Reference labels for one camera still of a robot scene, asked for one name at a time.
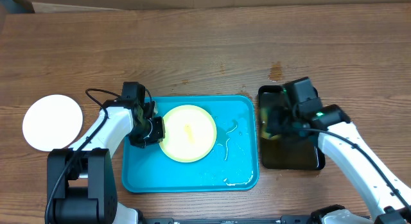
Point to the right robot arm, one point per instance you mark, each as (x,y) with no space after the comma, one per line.
(386,197)

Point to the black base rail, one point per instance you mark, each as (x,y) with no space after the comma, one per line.
(285,219)

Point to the blue plastic tray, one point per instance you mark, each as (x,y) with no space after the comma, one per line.
(232,164)

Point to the black water tray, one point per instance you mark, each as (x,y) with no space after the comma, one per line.
(297,155)

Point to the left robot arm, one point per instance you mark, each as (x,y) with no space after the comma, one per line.
(80,180)

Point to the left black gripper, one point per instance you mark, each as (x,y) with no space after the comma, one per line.
(160,134)

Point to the white plate with orange stain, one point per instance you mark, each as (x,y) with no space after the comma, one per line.
(52,122)

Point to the green yellow sponge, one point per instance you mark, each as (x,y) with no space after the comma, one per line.
(270,121)

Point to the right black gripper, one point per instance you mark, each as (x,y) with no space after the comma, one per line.
(277,126)

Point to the yellow-green plate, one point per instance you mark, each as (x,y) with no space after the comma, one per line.
(190,133)

